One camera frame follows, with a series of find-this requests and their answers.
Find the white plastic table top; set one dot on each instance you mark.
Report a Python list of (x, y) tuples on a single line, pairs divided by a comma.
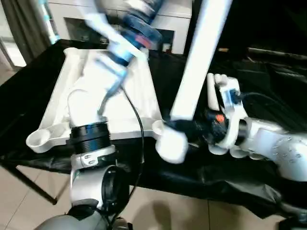
[(72, 81)]

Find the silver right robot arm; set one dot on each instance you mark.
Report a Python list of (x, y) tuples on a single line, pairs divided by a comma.
[(278, 143)]

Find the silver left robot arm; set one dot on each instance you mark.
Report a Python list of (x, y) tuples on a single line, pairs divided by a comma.
[(91, 191)]

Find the white glass-door cabinet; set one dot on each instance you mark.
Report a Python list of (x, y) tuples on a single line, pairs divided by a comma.
[(72, 12)]

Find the small yellow label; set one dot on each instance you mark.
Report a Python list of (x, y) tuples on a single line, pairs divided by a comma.
[(223, 49)]

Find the teal plastic object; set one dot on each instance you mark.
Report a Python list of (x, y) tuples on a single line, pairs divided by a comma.
[(48, 19)]

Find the grey curtain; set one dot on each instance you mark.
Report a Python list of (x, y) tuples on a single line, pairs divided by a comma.
[(29, 24)]

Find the black work mat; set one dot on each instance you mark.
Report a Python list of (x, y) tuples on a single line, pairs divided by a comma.
[(29, 96)]

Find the black folding table stand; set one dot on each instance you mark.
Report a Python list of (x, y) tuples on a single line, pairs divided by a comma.
[(29, 184)]

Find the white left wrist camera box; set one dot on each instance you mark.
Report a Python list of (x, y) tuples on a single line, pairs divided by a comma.
[(100, 26)]

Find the silver metal rail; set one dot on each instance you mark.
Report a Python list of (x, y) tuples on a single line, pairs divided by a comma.
[(278, 52)]

